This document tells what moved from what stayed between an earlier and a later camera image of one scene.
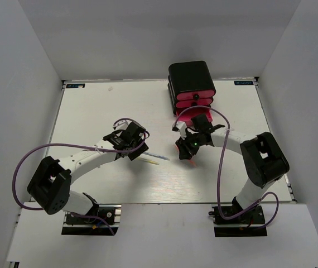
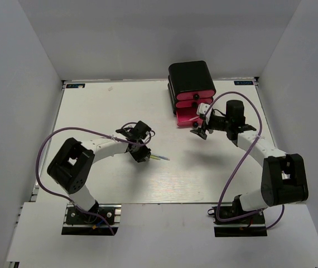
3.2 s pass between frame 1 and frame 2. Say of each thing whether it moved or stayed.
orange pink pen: moved
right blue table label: stayed
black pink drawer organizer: stayed
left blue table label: stayed
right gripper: moved
